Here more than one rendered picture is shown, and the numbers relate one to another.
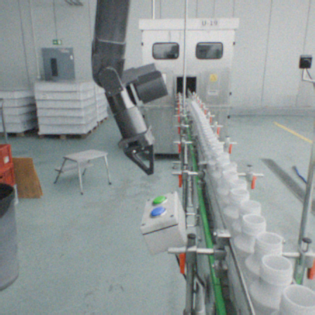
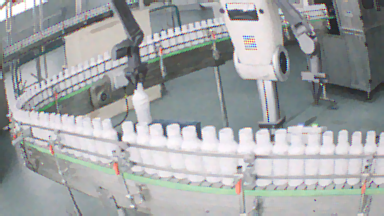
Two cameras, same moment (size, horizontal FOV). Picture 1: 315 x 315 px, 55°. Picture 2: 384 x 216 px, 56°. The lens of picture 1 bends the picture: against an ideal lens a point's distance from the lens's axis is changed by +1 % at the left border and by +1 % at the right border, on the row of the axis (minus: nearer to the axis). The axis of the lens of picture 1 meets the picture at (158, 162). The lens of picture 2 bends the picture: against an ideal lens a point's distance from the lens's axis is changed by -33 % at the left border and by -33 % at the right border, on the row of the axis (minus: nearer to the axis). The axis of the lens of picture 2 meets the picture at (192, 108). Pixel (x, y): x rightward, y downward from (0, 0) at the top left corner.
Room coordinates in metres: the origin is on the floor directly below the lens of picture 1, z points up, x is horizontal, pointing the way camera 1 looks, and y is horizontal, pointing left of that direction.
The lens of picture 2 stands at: (1.07, -1.30, 1.65)
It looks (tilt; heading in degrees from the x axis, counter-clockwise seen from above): 17 degrees down; 124
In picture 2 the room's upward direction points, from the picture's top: 10 degrees counter-clockwise
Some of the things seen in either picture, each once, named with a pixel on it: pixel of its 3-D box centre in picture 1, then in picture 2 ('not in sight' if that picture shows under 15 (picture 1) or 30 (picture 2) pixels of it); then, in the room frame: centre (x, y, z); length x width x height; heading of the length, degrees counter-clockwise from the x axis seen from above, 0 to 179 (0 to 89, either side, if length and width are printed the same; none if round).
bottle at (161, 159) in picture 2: not in sight; (161, 151); (0.16, -0.15, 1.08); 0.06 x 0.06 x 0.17
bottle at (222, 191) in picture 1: (228, 204); (313, 158); (0.69, -0.17, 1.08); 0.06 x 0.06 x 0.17
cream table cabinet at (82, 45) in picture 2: not in sight; (107, 63); (-3.00, 3.10, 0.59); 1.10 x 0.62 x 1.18; 69
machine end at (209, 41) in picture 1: (185, 91); not in sight; (5.48, -0.47, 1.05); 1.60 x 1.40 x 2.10; 177
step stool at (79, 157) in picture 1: (81, 168); not in sight; (3.68, 0.98, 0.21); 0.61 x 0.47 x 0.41; 50
